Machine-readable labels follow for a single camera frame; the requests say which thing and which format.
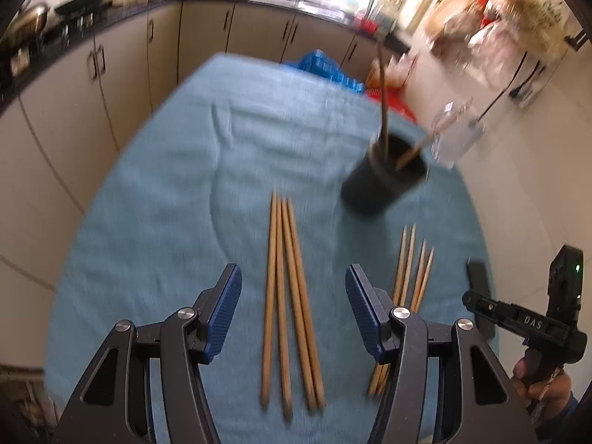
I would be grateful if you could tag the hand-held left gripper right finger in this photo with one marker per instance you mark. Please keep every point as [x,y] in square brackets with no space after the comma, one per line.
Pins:
[358,300]

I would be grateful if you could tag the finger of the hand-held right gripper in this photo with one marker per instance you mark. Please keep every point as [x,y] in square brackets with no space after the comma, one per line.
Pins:
[513,317]

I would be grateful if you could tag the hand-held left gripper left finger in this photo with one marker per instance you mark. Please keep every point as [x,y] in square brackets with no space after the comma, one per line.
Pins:
[226,305]

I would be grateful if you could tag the dark round chopstick holder cup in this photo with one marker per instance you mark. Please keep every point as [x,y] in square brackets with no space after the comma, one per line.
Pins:
[370,194]

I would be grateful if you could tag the person's right hand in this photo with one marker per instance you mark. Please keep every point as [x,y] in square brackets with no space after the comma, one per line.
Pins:
[550,393]

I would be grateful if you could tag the black smartphone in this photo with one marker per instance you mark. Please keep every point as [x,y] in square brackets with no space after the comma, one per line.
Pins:
[478,277]

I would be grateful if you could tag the blue towel table cover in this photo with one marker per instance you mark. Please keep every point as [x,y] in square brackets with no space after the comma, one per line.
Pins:
[185,194]

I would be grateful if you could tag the red plastic basket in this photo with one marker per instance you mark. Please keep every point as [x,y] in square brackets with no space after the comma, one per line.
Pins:
[397,104]

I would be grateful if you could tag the white bag with snacks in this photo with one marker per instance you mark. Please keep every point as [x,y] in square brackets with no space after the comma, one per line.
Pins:
[393,71]

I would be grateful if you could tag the blue plastic bag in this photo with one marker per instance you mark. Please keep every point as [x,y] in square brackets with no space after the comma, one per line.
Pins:
[323,67]

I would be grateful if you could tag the beige kitchen cabinets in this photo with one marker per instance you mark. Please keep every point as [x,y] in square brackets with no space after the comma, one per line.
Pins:
[115,92]

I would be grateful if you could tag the clear hanging plastic bag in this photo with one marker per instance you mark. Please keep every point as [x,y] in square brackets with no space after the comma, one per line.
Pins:
[492,51]

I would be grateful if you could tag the large white printed plastic bag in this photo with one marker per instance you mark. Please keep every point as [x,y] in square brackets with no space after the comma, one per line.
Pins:
[532,14]

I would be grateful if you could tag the tan hanging bag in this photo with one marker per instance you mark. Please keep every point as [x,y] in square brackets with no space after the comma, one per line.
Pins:
[455,18]

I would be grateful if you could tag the black kitchen countertop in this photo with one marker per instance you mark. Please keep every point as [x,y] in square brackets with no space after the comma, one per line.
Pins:
[129,11]

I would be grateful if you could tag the gas stove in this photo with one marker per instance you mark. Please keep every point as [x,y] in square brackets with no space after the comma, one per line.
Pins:
[18,62]

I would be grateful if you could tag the wall power socket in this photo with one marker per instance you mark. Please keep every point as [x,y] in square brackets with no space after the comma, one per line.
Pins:
[527,88]

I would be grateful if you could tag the black wall hook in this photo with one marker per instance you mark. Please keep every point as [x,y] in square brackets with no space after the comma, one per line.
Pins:
[576,40]

